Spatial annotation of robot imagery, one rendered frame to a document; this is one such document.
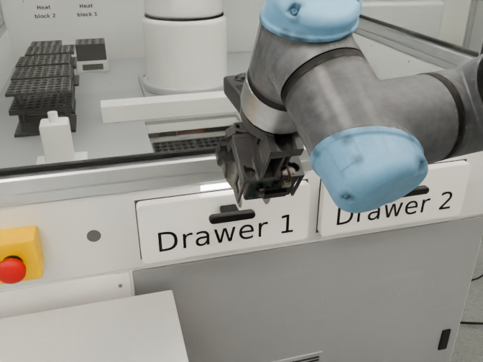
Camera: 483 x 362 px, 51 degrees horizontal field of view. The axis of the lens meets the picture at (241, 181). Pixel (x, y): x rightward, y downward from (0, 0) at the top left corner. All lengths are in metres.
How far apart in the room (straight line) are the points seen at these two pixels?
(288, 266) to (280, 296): 0.07
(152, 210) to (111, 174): 0.08
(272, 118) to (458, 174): 0.58
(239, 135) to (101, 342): 0.40
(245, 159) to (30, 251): 0.38
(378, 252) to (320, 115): 0.67
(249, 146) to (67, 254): 0.40
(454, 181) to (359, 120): 0.65
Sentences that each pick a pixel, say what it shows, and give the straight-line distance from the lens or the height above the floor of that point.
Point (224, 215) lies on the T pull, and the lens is 0.79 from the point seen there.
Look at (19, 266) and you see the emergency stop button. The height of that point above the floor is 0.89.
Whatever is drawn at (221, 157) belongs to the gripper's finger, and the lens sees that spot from 0.61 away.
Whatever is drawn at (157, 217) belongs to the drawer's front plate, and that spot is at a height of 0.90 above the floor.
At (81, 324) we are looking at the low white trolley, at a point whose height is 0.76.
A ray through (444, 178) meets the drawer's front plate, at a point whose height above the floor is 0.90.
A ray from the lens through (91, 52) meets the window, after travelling 0.74.
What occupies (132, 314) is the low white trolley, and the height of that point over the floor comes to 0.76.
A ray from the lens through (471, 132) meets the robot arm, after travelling 0.44.
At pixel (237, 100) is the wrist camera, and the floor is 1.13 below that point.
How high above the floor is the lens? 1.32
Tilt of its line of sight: 27 degrees down
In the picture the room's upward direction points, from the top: straight up
